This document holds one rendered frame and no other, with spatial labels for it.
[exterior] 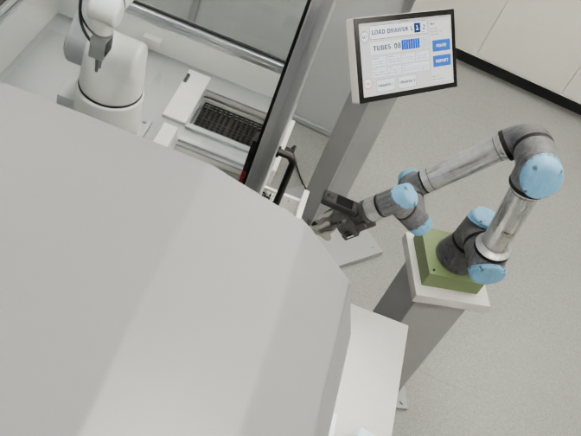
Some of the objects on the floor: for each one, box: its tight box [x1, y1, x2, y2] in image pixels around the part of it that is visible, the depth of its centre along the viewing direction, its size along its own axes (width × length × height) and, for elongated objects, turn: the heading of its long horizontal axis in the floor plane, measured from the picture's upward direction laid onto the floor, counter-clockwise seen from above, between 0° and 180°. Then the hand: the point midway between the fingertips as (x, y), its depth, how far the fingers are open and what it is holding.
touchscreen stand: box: [284, 91, 398, 268], centre depth 330 cm, size 50×45×102 cm
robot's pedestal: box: [373, 233, 490, 410], centre depth 291 cm, size 30×30×76 cm
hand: (312, 226), depth 235 cm, fingers open, 3 cm apart
